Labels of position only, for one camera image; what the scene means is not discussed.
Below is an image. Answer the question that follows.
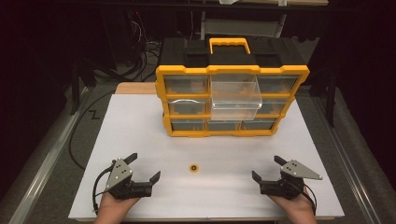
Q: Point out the black stand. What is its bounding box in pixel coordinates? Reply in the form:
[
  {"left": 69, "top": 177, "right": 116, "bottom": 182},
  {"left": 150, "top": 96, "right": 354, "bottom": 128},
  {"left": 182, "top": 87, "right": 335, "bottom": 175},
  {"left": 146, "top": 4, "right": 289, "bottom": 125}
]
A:
[{"left": 68, "top": 57, "right": 98, "bottom": 117}]

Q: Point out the clear plastic drawer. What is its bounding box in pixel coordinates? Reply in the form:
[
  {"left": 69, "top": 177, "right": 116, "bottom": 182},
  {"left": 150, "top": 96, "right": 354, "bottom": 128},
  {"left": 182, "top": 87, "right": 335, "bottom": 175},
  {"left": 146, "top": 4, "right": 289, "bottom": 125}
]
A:
[{"left": 210, "top": 73, "right": 263, "bottom": 121}]

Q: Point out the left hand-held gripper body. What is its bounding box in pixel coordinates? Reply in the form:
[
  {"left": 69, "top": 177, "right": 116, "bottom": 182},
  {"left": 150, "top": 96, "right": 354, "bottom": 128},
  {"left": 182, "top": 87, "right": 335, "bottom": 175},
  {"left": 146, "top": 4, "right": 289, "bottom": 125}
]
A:
[{"left": 105, "top": 157, "right": 154, "bottom": 201}]

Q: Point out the black floor cable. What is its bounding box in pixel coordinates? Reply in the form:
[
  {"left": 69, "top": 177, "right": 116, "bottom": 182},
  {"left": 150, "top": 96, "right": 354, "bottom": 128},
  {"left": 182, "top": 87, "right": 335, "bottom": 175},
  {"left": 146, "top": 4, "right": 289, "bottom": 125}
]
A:
[{"left": 68, "top": 89, "right": 117, "bottom": 171}]

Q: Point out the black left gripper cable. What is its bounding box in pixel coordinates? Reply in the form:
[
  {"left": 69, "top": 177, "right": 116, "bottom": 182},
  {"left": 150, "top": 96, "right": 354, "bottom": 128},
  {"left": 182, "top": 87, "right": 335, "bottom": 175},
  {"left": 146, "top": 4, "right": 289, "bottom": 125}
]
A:
[{"left": 92, "top": 163, "right": 117, "bottom": 213}]

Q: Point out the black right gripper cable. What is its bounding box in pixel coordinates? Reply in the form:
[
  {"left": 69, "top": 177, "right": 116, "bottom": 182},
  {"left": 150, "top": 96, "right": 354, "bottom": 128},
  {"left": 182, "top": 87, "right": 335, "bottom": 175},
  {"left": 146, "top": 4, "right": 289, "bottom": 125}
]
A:
[{"left": 302, "top": 182, "right": 318, "bottom": 217}]

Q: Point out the white table sheet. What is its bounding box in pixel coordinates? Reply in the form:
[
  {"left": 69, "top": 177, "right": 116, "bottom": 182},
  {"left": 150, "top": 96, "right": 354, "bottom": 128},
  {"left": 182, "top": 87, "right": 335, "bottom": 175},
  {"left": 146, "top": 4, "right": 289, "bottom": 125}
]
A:
[{"left": 67, "top": 92, "right": 346, "bottom": 220}]

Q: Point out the metal floor rail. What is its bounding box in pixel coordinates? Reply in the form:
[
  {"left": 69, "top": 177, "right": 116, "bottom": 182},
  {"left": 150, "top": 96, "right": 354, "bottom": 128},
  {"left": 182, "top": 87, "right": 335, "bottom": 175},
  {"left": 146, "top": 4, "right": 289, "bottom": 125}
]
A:
[
  {"left": 311, "top": 92, "right": 376, "bottom": 224},
  {"left": 8, "top": 87, "right": 90, "bottom": 224}
]

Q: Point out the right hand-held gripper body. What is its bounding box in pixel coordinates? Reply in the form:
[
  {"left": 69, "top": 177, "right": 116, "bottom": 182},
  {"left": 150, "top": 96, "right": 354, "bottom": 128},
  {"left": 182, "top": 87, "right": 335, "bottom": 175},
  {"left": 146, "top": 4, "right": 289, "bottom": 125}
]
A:
[{"left": 259, "top": 159, "right": 323, "bottom": 201}]

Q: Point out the person's right hand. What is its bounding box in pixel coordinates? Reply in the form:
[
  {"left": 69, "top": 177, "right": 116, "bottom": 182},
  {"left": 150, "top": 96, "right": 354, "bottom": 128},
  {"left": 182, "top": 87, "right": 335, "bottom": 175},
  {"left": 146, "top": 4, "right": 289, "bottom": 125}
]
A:
[{"left": 268, "top": 189, "right": 318, "bottom": 224}]

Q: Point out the bundle of cables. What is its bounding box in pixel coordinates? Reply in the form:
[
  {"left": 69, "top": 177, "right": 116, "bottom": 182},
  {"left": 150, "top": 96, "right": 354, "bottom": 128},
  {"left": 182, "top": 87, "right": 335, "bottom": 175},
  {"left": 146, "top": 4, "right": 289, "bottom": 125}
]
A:
[{"left": 125, "top": 10, "right": 163, "bottom": 82}]

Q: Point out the yellow black organizer case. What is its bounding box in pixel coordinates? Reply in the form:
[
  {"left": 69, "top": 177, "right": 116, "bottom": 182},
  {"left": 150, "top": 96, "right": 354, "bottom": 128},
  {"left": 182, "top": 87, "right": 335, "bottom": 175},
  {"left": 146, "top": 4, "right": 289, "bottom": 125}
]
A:
[{"left": 154, "top": 37, "right": 311, "bottom": 138}]

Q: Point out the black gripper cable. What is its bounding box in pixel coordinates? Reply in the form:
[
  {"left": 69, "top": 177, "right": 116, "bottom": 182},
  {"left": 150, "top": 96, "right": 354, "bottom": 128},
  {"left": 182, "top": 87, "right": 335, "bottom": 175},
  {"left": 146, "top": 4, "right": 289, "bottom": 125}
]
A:
[
  {"left": 302, "top": 182, "right": 318, "bottom": 217},
  {"left": 92, "top": 163, "right": 117, "bottom": 213}
]

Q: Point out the person's left hand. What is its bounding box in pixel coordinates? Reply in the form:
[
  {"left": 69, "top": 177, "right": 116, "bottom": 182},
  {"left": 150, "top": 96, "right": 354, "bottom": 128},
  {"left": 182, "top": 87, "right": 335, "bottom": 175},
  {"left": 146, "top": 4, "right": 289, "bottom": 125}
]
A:
[{"left": 93, "top": 190, "right": 142, "bottom": 224}]

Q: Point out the set of clear organizer drawers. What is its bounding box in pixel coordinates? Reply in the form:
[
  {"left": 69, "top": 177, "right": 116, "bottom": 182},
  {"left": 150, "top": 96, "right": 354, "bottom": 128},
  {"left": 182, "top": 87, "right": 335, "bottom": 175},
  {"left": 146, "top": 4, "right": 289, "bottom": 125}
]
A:
[{"left": 163, "top": 74, "right": 300, "bottom": 132}]

